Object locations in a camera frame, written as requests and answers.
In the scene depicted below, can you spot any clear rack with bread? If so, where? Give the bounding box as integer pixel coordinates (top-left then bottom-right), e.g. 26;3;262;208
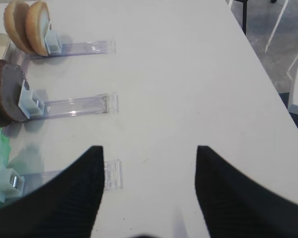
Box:
26;21;116;60

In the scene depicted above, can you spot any golden bread slice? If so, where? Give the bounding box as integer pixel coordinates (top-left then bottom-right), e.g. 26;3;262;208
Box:
3;0;35;54
25;1;50;56

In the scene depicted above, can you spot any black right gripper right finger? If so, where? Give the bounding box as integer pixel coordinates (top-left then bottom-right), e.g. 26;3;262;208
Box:
195;146;298;238

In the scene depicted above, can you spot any brown meat patty near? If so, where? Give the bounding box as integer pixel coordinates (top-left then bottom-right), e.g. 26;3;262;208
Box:
0;62;29;122

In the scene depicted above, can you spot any clear rack with patties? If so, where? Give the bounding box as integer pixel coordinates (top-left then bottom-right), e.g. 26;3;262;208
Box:
18;86;118;120

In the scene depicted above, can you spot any clear rack with lettuce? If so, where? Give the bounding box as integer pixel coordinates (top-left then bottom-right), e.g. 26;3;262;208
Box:
0;160;123;203

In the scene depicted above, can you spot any golden bread slice near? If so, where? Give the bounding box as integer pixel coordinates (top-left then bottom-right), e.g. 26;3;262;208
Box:
25;1;50;56

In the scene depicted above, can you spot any golden bread slice far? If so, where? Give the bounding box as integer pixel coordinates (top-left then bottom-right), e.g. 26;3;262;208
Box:
3;0;35;54

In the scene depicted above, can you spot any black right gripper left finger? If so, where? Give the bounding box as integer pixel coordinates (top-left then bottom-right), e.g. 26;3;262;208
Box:
0;146;104;238

